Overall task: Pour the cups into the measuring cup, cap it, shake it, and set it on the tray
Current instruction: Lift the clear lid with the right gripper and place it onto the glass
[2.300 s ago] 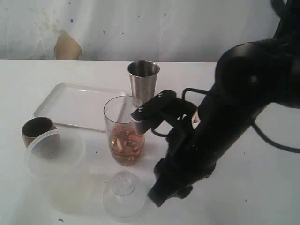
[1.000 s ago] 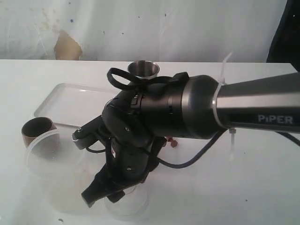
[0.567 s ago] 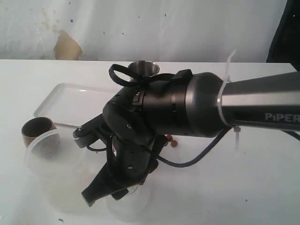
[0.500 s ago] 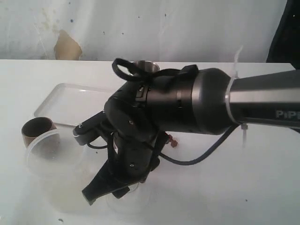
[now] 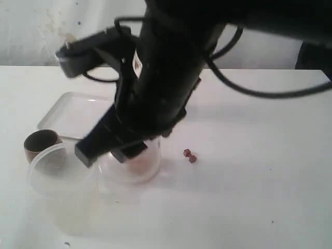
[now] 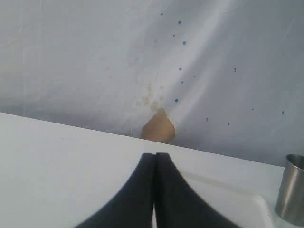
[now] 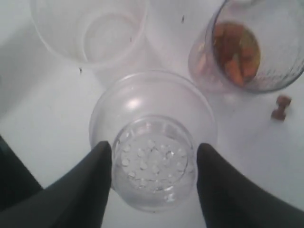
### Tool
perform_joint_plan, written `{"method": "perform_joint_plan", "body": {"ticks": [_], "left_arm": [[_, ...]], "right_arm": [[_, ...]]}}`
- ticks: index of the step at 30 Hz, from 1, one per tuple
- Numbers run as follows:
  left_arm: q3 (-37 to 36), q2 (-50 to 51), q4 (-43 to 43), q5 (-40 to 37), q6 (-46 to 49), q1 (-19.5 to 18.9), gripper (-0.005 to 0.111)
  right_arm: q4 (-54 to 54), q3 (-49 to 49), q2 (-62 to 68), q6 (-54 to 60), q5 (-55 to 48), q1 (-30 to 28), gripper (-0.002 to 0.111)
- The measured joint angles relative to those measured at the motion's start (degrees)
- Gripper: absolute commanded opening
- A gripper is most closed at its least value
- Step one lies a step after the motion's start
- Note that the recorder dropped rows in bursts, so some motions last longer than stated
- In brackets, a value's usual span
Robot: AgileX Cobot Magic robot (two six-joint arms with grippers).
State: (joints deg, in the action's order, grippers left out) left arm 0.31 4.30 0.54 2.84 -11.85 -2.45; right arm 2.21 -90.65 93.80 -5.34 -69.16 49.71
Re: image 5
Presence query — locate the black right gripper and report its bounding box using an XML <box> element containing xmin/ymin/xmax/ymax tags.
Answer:
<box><xmin>75</xmin><ymin>51</ymin><xmax>187</xmax><ymax>168</ymax></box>

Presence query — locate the clear plastic shaker tumbler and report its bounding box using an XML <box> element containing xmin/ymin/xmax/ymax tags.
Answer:
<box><xmin>112</xmin><ymin>137</ymin><xmax>161</xmax><ymax>185</ymax></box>

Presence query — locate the large translucent plastic container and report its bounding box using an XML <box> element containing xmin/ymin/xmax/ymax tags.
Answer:
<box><xmin>27</xmin><ymin>143</ymin><xmax>99</xmax><ymax>236</ymax></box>

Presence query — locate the small brown gold cup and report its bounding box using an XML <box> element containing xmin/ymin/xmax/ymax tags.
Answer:
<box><xmin>23</xmin><ymin>129</ymin><xmax>62</xmax><ymax>163</ymax></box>

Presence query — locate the clear plastic shaker lid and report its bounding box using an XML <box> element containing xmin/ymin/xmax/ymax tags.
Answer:
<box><xmin>98</xmin><ymin>153</ymin><xmax>141</xmax><ymax>204</ymax></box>

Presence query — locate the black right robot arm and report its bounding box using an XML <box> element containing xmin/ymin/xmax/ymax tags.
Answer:
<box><xmin>75</xmin><ymin>1</ymin><xmax>331</xmax><ymax>167</ymax></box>

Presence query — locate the white rectangular plastic tray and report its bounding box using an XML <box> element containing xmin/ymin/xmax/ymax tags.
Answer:
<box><xmin>37</xmin><ymin>92</ymin><xmax>111</xmax><ymax>140</ymax></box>

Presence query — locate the red cube upper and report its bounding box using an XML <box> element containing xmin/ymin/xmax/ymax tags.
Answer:
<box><xmin>183</xmin><ymin>149</ymin><xmax>191</xmax><ymax>157</ymax></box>

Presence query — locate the red cube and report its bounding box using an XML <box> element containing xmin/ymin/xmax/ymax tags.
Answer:
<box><xmin>189</xmin><ymin>155</ymin><xmax>197</xmax><ymax>163</ymax></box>
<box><xmin>183</xmin><ymin>149</ymin><xmax>191</xmax><ymax>157</ymax></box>

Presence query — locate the red cube lower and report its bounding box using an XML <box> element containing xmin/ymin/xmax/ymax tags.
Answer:
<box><xmin>189</xmin><ymin>155</ymin><xmax>197</xmax><ymax>163</ymax></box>

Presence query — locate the dark curtain at right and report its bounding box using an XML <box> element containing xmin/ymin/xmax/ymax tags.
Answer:
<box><xmin>295</xmin><ymin>42</ymin><xmax>331</xmax><ymax>80</ymax></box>

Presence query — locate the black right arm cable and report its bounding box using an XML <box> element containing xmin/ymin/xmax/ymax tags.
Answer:
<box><xmin>82</xmin><ymin>17</ymin><xmax>332</xmax><ymax>99</ymax></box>

